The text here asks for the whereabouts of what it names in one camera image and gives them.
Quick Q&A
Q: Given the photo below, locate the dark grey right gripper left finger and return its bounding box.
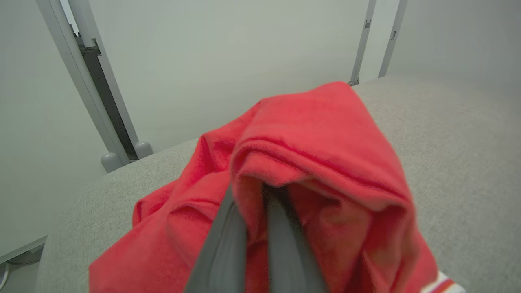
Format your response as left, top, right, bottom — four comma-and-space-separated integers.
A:
184, 184, 248, 293

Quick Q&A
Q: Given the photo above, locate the red and white cloth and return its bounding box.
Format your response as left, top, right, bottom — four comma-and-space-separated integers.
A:
88, 81, 466, 293

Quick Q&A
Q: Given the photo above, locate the grey panel foot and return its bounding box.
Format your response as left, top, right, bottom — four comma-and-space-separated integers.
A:
134, 141, 154, 160
101, 153, 124, 174

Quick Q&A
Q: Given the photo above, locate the pale cable on floor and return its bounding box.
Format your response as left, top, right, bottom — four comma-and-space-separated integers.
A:
0, 261, 11, 290

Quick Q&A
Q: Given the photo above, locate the light grey fabric sofa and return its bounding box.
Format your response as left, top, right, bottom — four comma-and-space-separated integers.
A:
35, 73, 521, 293

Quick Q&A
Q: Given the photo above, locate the white partition panel with caster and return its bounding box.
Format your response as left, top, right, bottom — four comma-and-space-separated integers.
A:
0, 0, 131, 263

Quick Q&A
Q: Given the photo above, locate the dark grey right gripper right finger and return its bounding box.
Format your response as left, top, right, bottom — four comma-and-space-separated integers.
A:
263, 184, 328, 293

